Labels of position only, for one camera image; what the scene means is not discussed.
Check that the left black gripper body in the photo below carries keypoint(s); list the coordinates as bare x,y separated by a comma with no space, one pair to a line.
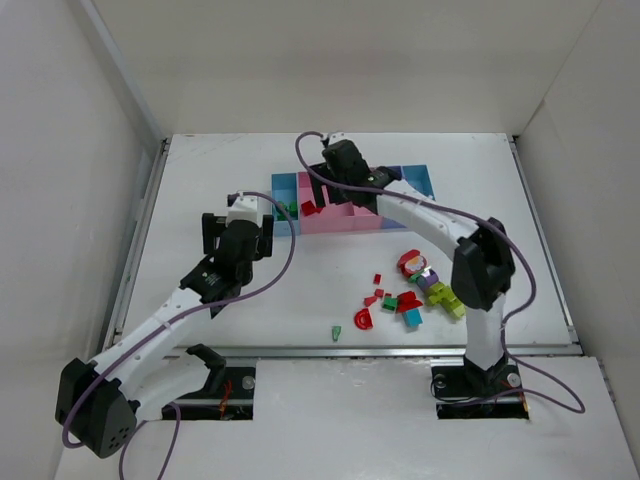
208,232

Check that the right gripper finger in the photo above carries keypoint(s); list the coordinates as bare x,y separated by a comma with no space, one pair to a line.
336,195
319,176

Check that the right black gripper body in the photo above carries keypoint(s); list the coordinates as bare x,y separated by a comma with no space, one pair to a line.
320,195

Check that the red brick cluster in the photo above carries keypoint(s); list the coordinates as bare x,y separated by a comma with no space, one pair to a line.
308,208

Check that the small green number brick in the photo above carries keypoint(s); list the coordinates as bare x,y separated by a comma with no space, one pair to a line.
390,304

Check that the red arch brick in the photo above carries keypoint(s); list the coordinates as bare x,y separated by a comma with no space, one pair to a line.
363,319

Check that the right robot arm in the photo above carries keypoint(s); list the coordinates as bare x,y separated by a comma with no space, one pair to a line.
482,263

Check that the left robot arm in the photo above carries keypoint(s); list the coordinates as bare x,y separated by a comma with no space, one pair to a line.
101,401

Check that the large pink bin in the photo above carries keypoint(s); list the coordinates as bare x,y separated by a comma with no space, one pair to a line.
332,219

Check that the purple bin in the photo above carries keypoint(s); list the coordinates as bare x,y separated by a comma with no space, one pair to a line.
394,173

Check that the light blue bin right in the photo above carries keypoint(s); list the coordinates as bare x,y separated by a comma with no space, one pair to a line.
418,177

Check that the red flower duplo brick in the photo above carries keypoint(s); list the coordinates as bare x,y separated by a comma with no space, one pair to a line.
412,262

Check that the purple flower duplo brick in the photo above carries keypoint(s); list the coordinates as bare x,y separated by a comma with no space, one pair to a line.
426,279

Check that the red duplo roof brick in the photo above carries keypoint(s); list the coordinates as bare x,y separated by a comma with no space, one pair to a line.
407,301

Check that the lime green duplo stack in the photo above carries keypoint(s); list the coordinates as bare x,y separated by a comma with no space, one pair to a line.
443,295

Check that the teal square brick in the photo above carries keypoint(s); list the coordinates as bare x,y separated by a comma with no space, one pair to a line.
412,318

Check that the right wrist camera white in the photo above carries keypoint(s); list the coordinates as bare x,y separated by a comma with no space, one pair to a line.
331,138

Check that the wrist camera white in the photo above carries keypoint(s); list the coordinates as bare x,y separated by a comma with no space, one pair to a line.
331,138
245,207

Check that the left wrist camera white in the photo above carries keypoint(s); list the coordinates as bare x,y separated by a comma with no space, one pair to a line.
245,207

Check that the aluminium rail front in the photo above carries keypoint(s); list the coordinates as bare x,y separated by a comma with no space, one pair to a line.
572,350

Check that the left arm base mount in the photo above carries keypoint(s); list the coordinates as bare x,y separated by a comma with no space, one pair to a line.
225,394

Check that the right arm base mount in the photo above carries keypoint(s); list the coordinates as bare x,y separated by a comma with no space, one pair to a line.
457,398

